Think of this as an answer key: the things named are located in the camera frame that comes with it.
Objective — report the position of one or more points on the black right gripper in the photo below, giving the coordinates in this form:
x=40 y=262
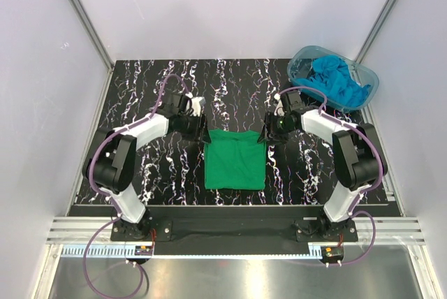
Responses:
x=270 y=132

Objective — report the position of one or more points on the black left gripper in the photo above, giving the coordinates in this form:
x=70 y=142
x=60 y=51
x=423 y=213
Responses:
x=201 y=133

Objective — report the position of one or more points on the green t shirt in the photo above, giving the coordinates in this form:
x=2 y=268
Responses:
x=235 y=160

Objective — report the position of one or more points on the right aluminium corner post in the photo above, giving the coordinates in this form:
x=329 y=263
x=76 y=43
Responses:
x=377 y=26

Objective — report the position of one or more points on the clear blue plastic bin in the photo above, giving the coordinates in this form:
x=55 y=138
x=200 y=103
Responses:
x=299 y=66

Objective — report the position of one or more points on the white slotted cable duct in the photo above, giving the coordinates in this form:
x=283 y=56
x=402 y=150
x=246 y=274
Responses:
x=300 y=252

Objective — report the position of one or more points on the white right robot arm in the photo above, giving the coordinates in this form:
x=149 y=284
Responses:
x=356 y=150

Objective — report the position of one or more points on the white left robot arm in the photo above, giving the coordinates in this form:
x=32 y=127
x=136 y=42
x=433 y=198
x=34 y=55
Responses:
x=109 y=165

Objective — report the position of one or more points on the aluminium front frame rail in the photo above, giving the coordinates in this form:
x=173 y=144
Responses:
x=389 y=260

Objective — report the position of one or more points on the blue t shirt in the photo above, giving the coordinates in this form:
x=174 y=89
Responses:
x=331 y=76

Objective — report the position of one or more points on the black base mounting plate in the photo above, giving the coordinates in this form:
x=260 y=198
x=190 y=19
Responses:
x=259 y=228

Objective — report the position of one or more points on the left aluminium corner post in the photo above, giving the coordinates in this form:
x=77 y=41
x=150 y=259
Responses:
x=92 y=33

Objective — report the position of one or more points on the aluminium corner post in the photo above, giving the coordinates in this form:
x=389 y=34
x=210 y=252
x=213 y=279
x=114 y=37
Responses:
x=92 y=33
x=377 y=26

